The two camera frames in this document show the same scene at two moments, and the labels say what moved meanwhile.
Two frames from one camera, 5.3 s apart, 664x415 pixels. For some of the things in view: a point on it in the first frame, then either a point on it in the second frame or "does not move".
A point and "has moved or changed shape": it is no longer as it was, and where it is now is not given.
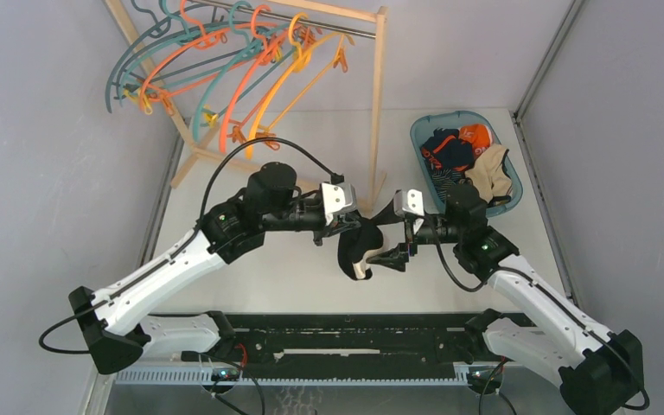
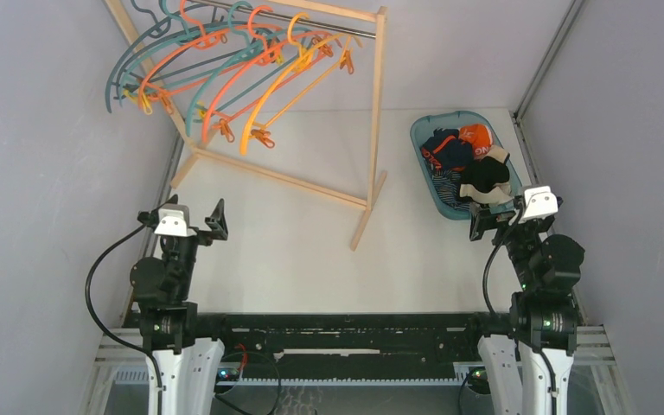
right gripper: x=395 y=258 → x=485 y=219
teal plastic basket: x=424 y=126 does not move
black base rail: x=359 y=347 does not move
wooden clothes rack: x=376 y=185 does not move
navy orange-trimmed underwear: x=448 y=150 does not move
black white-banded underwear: x=354 y=244 → x=484 y=181
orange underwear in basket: x=478 y=135 does not move
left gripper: x=337 y=223 → x=216 y=224
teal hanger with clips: x=254 y=47 has moved or changed shape
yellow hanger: x=265 y=137 has moved or changed shape
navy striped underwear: x=443 y=179 does not move
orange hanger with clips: x=233 y=127 has moved or changed shape
